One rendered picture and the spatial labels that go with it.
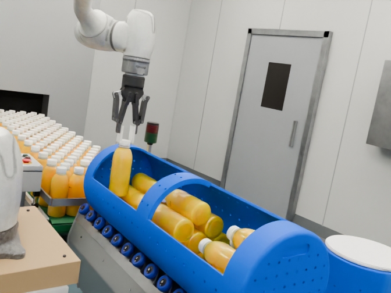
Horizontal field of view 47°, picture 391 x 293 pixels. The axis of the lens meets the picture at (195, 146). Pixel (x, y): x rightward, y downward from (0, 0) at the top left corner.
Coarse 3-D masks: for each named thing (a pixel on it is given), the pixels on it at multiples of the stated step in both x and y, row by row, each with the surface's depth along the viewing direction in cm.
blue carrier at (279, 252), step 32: (96, 160) 157; (160, 160) 157; (96, 192) 149; (160, 192) 123; (192, 192) 151; (224, 192) 127; (128, 224) 130; (224, 224) 137; (256, 224) 124; (288, 224) 99; (160, 256) 116; (192, 256) 103; (256, 256) 91; (288, 256) 96; (320, 256) 102; (192, 288) 105; (224, 288) 93; (256, 288) 91; (288, 288) 98; (320, 288) 104
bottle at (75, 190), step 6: (72, 174) 175; (78, 174) 174; (72, 180) 173; (78, 180) 173; (72, 186) 173; (78, 186) 173; (72, 192) 174; (78, 192) 174; (66, 210) 176; (72, 210) 175
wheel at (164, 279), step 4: (164, 276) 120; (168, 276) 120; (160, 280) 120; (164, 280) 120; (168, 280) 119; (160, 284) 119; (164, 284) 119; (168, 284) 118; (160, 288) 118; (164, 288) 118; (168, 288) 118
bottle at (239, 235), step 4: (240, 228) 110; (244, 228) 109; (248, 228) 108; (236, 232) 109; (240, 232) 108; (244, 232) 107; (248, 232) 106; (252, 232) 106; (232, 236) 110; (236, 236) 108; (240, 236) 107; (244, 236) 106; (232, 240) 111; (236, 240) 107; (240, 240) 106; (236, 244) 107; (236, 248) 108
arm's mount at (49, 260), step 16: (32, 208) 126; (32, 224) 117; (48, 224) 118; (32, 240) 109; (48, 240) 110; (32, 256) 102; (48, 256) 103; (64, 256) 104; (0, 272) 94; (16, 272) 95; (32, 272) 97; (48, 272) 100; (64, 272) 102; (0, 288) 93; (16, 288) 96; (32, 288) 98
